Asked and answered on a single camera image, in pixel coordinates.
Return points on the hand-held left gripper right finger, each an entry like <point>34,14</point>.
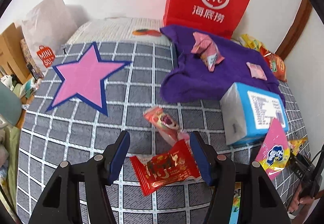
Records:
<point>200,160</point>

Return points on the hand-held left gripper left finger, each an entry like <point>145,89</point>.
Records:
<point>119,158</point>

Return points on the red snack packet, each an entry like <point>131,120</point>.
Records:
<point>162,168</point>

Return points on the pink yellow snack packet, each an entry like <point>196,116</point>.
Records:
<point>272,148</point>

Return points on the long pink white snack packet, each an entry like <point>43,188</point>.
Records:
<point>162,121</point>

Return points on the person's right hand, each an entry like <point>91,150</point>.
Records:
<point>295,203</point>

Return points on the small yellow snack packet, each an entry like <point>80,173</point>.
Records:
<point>298,144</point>

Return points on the blue yellow snack packet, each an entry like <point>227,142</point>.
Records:
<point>235,196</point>

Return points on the blue tissue pack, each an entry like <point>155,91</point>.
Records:
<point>253,107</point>

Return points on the purple cloth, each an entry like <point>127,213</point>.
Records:
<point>227,79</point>

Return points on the grey checked star blanket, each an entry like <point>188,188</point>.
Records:
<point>83,79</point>

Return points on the small pink peach snack packet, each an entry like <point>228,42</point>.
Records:
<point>257,70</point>

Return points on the orange chips bag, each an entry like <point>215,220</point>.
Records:
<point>277,67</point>

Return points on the large crumpled pink snack packet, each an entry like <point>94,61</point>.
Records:
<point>202,44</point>

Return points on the grey green chair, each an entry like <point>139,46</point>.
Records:
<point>7,102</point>

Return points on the yellow chips bag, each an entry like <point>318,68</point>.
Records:
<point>250,42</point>

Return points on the white printed pillow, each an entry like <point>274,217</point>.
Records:
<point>114,29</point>

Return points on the patterned box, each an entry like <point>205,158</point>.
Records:
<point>29,59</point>

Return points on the white shopping bag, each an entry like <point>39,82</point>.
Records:
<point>48,23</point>

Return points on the cardboard box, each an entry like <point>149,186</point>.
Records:
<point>10,41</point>

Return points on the brown wooden door frame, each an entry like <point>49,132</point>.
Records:
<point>296,26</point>

